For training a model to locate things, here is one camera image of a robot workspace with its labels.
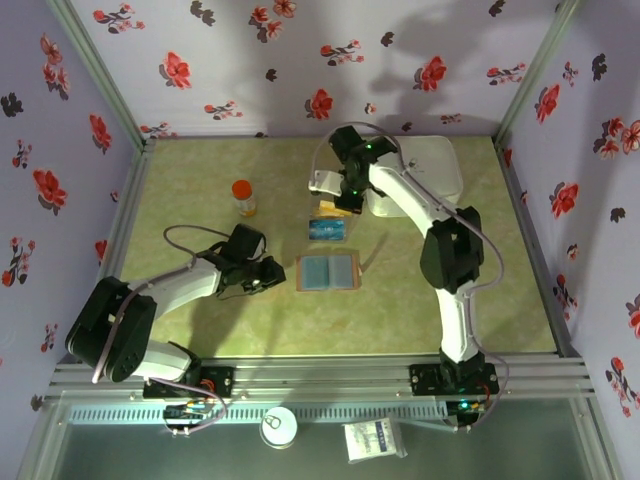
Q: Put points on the yellow credit card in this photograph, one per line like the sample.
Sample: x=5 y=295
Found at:
x=325 y=207

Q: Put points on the blue credit card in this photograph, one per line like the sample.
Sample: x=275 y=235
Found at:
x=327 y=230

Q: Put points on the brown leather card holder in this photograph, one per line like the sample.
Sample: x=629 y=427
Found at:
x=327 y=272

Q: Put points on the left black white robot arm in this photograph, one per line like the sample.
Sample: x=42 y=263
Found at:
x=110 y=330

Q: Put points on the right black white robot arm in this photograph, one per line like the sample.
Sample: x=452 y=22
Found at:
x=450 y=250

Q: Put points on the orange pill bottle red cap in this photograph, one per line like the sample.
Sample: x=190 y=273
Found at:
x=244 y=197

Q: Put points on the white zip pouch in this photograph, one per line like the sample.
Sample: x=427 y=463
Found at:
x=440 y=175

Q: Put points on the white tin can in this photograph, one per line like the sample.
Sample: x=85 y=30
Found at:
x=278 y=427

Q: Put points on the small circuit board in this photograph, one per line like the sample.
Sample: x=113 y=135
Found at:
x=465 y=407
x=185 y=412

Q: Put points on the white plastic packet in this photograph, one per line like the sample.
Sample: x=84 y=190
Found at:
x=372 y=440

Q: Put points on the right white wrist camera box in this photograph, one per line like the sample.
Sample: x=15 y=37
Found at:
x=325 y=182

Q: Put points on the aluminium front frame rail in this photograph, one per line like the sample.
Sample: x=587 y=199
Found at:
x=320 y=375

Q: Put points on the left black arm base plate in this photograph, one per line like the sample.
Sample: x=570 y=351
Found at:
x=220 y=382

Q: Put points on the aluminium side rail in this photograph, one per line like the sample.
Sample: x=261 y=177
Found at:
x=511 y=175
x=131 y=190

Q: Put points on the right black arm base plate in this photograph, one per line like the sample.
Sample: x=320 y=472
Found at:
x=425 y=380

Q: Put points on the aluminium corner post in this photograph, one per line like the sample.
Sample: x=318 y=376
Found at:
x=104 y=75
x=538 y=67

